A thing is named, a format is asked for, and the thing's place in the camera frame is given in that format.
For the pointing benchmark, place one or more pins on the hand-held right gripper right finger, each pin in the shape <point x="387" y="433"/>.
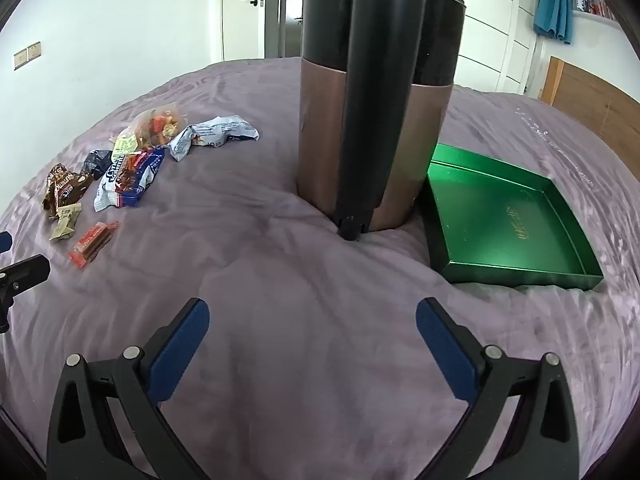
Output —
<point x="445" y="345"/>

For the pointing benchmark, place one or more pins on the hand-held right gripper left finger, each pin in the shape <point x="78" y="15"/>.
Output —
<point x="182" y="345"/>

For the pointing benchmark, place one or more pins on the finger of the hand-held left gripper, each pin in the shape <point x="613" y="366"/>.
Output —
<point x="27" y="272"/>
<point x="5" y="241"/>

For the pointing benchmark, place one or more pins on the small beige snack packet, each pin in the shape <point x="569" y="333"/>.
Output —
<point x="65" y="220"/>

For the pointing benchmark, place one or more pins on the small orange red snack packet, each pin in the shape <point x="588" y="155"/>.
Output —
<point x="92" y="242"/>

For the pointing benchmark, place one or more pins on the brown snack packet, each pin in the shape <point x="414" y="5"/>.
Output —
<point x="65" y="187"/>

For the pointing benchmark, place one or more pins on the dark navy snack packet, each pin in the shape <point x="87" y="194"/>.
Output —
<point x="96" y="162"/>

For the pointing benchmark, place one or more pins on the blue white biscuit packet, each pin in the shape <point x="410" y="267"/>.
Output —
<point x="125" y="185"/>

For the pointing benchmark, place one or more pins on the green tray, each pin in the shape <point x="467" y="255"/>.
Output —
<point x="500" y="220"/>

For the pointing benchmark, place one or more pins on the clear candy bag green label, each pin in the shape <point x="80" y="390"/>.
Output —
<point x="157" y="127"/>

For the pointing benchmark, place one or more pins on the white blue snack packet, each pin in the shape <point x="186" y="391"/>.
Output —
<point x="215" y="132"/>

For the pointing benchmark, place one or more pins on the purple bed blanket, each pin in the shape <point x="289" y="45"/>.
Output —
<point x="300" y="320"/>

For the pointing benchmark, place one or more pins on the bronze and black thermos jug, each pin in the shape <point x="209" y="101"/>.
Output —
<point x="325" y="135"/>

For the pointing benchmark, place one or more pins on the wooden headboard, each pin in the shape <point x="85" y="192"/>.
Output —
<point x="600" y="105"/>

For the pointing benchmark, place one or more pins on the white wardrobe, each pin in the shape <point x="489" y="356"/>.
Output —
<point x="500" y="35"/>

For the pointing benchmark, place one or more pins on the white door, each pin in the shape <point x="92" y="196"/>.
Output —
<point x="245" y="30"/>

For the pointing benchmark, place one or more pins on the teal hanging cloth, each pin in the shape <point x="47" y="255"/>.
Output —
<point x="552" y="0"/>

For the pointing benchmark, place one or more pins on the beige wall switch panel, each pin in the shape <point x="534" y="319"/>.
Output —
<point x="27" y="56"/>

